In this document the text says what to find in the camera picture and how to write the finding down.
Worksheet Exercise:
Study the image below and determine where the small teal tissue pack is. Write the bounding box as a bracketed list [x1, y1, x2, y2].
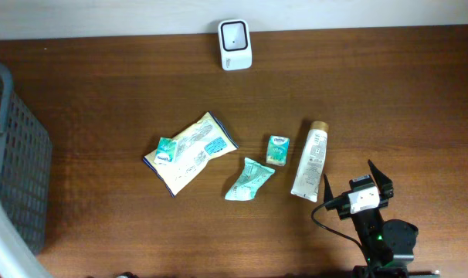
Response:
[266, 135, 290, 166]
[154, 137, 178, 165]

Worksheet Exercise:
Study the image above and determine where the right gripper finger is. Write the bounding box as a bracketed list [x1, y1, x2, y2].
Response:
[368, 160, 394, 199]
[323, 174, 334, 211]

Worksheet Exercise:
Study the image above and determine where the white lotion tube gold cap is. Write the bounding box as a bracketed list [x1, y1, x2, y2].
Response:
[291, 121, 329, 202]

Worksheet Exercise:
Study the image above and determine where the cream wet wipes pack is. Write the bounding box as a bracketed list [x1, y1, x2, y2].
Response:
[143, 112, 239, 196]

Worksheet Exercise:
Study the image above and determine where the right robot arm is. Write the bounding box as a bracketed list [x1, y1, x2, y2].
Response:
[311, 161, 440, 277]

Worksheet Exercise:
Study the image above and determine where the right black cable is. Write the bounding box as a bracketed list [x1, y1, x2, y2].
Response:
[310, 196, 374, 278]

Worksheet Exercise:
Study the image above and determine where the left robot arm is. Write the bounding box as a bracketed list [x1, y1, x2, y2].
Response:
[0, 203, 52, 278]

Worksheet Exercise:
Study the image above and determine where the grey plastic mesh basket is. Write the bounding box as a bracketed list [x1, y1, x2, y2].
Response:
[0, 63, 53, 255]

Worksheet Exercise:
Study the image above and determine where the teal wipes pouch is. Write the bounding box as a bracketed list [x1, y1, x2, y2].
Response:
[225, 158, 275, 202]

